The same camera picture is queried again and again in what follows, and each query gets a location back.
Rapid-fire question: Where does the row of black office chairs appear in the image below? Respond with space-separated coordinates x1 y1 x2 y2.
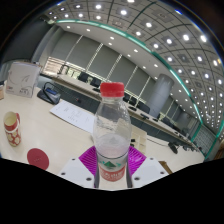
77 71 189 134

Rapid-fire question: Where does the long curved conference desk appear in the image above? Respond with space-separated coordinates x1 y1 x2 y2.
39 73 201 152

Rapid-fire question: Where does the white printed paper sheet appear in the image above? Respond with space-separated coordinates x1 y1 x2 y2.
49 99 96 134

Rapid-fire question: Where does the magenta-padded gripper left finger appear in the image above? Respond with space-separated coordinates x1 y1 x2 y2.
58 146 100 189

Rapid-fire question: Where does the flat round red coaster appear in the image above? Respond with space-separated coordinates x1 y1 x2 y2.
26 147 50 171

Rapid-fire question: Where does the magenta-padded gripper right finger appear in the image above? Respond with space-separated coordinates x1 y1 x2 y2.
125 146 169 188

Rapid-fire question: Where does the clear red-capped water bottle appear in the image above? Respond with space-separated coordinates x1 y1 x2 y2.
92 81 133 183

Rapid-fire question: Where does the white printed cardboard carton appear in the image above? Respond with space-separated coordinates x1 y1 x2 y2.
5 61 42 99

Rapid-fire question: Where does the black desk microphone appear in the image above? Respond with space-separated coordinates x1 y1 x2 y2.
168 141 180 155

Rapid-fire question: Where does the group of ceiling lights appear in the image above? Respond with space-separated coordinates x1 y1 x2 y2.
48 0 224 134

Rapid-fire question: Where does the red and cream patterned mug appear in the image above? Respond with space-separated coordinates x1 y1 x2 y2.
3 111 22 148

